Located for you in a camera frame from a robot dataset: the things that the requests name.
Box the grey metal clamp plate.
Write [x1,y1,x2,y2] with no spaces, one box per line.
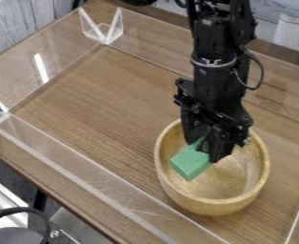
[46,216,81,244]

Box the clear acrylic enclosure wall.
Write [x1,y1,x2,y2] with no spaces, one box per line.
[0,1,299,244]

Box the brown wooden bowl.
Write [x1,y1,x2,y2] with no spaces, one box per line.
[153,119,271,216]

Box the white cylindrical container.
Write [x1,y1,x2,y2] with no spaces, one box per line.
[273,10,299,51]

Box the green rectangular block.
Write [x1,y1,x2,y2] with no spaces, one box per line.
[170,137,209,182]

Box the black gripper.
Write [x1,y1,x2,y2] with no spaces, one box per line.
[174,58,253,163]

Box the clear acrylic corner bracket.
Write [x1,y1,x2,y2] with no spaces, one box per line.
[78,8,122,46]

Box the black cable loop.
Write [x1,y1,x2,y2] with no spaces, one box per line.
[0,206,52,244]

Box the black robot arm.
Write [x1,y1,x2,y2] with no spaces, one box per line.
[174,0,257,163]

